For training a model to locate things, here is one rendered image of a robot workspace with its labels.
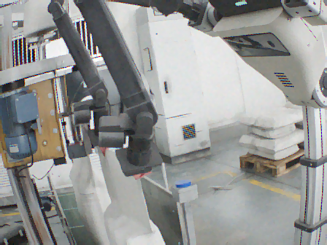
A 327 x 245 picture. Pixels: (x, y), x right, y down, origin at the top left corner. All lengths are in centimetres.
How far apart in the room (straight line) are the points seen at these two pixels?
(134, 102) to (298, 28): 46
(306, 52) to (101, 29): 51
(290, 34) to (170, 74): 442
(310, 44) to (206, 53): 525
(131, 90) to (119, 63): 7
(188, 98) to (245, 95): 138
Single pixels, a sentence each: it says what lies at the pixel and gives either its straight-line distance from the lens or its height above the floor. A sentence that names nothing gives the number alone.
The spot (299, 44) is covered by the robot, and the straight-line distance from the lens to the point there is 98.
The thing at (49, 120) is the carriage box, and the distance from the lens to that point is 156.
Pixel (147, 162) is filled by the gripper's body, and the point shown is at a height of 108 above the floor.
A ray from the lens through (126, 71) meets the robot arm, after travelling 86.
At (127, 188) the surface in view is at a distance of 123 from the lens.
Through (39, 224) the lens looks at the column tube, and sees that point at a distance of 171.
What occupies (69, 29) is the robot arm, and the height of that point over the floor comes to 149.
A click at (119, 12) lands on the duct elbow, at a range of 479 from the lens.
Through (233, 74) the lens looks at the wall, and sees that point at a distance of 640.
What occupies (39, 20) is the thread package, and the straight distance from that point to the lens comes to 137.
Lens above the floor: 131
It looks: 8 degrees down
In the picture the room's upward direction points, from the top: 9 degrees counter-clockwise
